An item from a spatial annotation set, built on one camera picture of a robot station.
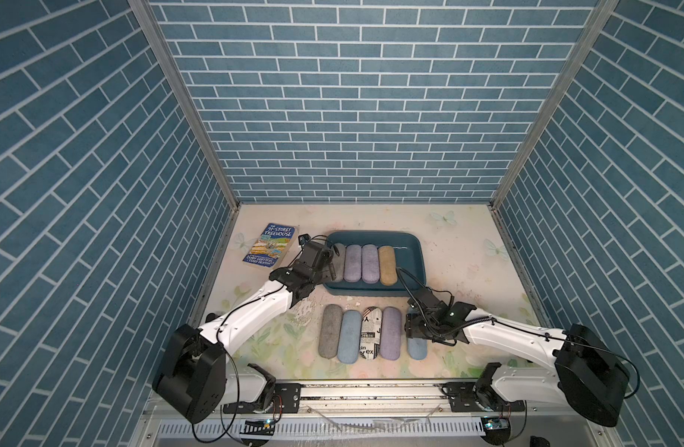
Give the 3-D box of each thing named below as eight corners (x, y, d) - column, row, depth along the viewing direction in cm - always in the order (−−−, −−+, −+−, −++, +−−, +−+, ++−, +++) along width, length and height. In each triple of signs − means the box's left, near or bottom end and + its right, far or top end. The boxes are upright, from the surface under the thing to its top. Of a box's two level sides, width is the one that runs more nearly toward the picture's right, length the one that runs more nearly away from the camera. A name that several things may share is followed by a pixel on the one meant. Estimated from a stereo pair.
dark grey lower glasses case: (318, 358, 82) (317, 355, 80) (322, 308, 93) (321, 303, 90) (341, 359, 83) (340, 355, 80) (342, 308, 93) (342, 304, 90)
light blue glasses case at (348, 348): (337, 363, 81) (337, 360, 79) (339, 313, 91) (339, 309, 88) (362, 363, 81) (362, 360, 79) (361, 313, 91) (361, 309, 88)
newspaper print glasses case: (360, 359, 82) (360, 356, 79) (359, 310, 91) (359, 306, 89) (383, 359, 82) (384, 356, 79) (380, 310, 91) (381, 306, 89)
